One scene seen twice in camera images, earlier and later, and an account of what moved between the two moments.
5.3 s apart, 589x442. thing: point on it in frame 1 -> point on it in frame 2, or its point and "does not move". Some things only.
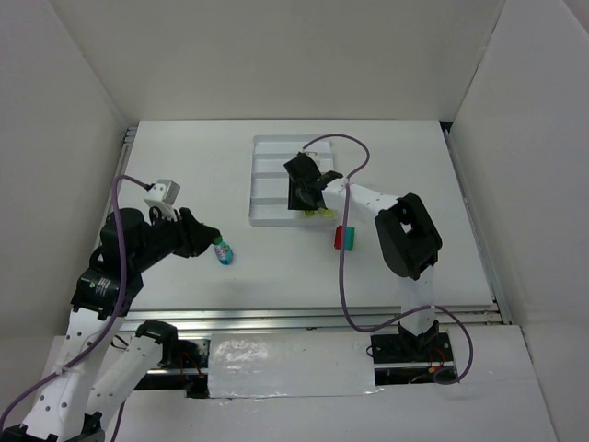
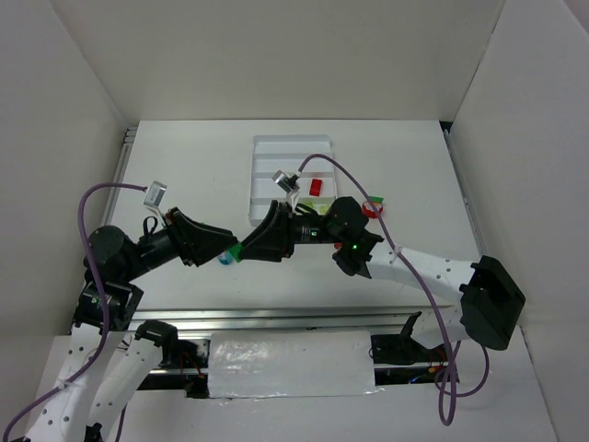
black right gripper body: (303, 182) -> (282, 230)
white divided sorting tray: (269, 204) does not move
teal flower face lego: (224, 252) does not move
